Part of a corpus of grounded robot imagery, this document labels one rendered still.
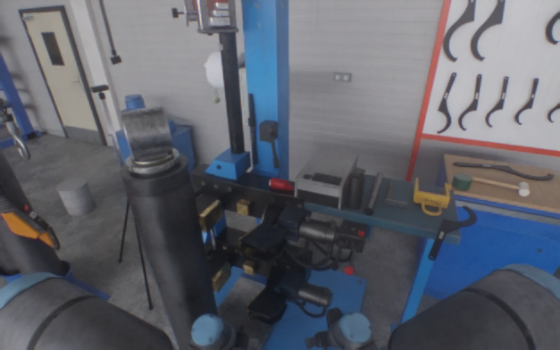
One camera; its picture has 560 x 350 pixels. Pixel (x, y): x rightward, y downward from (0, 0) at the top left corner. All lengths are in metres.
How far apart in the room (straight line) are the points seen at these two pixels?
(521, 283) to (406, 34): 2.61
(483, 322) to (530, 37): 2.73
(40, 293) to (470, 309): 0.58
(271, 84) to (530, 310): 1.34
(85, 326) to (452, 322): 0.47
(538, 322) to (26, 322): 0.66
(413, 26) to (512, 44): 0.76
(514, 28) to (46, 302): 3.04
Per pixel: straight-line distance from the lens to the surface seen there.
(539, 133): 3.26
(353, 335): 0.99
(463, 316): 0.47
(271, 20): 1.51
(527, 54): 3.06
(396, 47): 2.98
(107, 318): 0.48
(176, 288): 1.23
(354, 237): 1.37
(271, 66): 1.53
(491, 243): 2.29
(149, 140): 0.92
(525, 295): 0.52
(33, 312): 0.52
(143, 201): 0.99
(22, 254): 2.37
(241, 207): 1.61
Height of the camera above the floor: 1.89
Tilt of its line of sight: 29 degrees down
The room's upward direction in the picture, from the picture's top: 1 degrees counter-clockwise
